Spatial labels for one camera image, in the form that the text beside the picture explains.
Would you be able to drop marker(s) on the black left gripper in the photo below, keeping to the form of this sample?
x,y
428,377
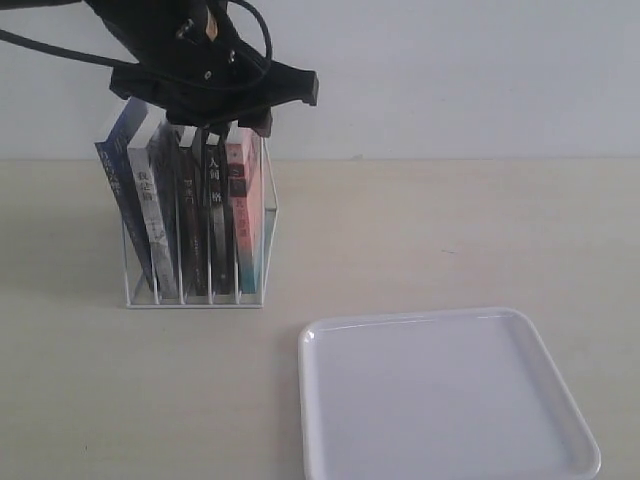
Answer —
x,y
192,62

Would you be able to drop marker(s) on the blue moon cover book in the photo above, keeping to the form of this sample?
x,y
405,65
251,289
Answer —
x,y
111,145

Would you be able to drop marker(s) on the pink teal spine book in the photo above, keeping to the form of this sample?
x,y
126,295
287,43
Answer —
x,y
242,148

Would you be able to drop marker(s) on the black spine book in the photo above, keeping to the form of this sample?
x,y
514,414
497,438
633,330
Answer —
x,y
220,221

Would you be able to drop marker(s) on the dark brown spine book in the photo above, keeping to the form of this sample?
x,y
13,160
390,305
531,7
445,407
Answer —
x,y
189,187

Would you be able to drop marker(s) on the white grey spine book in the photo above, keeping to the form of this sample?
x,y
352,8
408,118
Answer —
x,y
149,153

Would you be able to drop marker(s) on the white square plastic tray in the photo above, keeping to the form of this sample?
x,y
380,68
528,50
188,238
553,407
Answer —
x,y
450,394

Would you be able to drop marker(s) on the white wire book rack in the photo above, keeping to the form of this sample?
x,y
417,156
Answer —
x,y
137,293

